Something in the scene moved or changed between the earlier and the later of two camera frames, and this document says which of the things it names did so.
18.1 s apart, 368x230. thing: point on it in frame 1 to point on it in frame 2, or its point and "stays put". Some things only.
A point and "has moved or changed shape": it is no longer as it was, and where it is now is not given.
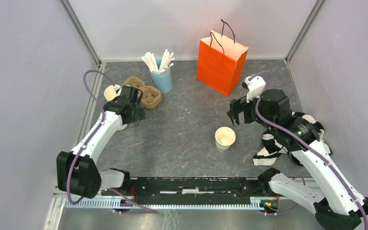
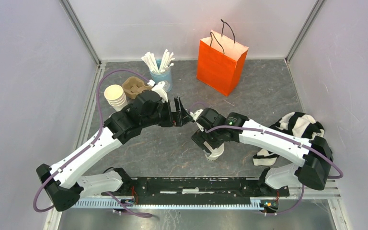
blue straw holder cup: (162, 81) stays put
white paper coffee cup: (224, 137) has moved or changed shape
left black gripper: (139, 113) to (176, 119)
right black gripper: (238, 105) to (199, 137)
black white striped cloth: (271, 149) stays put
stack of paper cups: (111, 92) stays put
